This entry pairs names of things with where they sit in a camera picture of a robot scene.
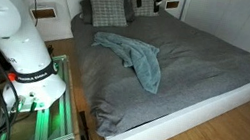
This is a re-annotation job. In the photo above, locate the front plaid pillow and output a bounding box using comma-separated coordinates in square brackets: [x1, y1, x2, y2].
[90, 0, 127, 27]

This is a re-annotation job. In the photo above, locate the white bed frame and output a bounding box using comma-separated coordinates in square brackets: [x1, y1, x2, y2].
[105, 83, 250, 140]

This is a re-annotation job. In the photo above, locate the dark grey duvet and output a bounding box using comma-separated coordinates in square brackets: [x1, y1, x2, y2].
[71, 10, 250, 137]

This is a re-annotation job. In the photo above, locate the plaid pillow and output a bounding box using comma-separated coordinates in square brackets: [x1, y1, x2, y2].
[90, 0, 127, 27]
[131, 0, 158, 17]

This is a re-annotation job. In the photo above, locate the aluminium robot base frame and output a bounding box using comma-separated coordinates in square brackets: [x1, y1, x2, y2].
[0, 46, 91, 140]

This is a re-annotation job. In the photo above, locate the rear plaid pillow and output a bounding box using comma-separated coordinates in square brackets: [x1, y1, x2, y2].
[131, 0, 158, 17]

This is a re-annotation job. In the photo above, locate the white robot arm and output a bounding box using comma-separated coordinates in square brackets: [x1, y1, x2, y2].
[0, 0, 66, 112]

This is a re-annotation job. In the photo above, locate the dark grey pillow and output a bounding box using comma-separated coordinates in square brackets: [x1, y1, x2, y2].
[80, 0, 93, 24]

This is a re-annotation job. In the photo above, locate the far white nightstand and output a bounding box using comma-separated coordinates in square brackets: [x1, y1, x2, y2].
[165, 0, 179, 10]

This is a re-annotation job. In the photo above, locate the teal grey blanket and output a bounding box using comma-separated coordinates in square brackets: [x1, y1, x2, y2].
[93, 32, 161, 94]

